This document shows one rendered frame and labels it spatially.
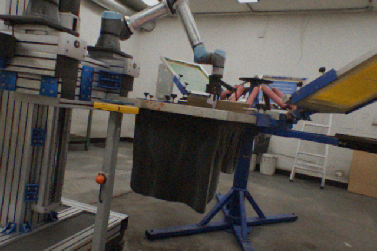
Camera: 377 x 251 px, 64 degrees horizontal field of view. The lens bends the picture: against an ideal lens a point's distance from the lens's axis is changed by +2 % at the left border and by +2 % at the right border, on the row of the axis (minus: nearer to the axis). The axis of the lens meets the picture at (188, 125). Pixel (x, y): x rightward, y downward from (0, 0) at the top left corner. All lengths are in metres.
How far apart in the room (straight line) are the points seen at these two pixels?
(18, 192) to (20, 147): 0.23
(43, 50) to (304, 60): 5.12
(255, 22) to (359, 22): 1.77
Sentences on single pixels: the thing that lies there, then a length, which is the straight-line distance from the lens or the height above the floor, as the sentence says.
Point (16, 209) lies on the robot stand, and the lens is 1.85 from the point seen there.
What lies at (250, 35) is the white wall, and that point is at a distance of 6.35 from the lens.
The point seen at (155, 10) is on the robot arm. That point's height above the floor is 1.55.
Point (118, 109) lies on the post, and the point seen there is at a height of 0.94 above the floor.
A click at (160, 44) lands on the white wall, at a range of 7.17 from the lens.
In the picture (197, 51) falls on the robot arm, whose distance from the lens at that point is 1.74.
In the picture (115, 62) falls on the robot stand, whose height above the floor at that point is 1.18.
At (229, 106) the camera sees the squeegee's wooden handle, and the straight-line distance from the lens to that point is 1.82.
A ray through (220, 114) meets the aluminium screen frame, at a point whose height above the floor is 0.97.
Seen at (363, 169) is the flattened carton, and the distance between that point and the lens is 5.81.
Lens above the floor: 0.97
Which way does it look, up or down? 3 degrees down
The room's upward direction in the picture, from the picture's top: 8 degrees clockwise
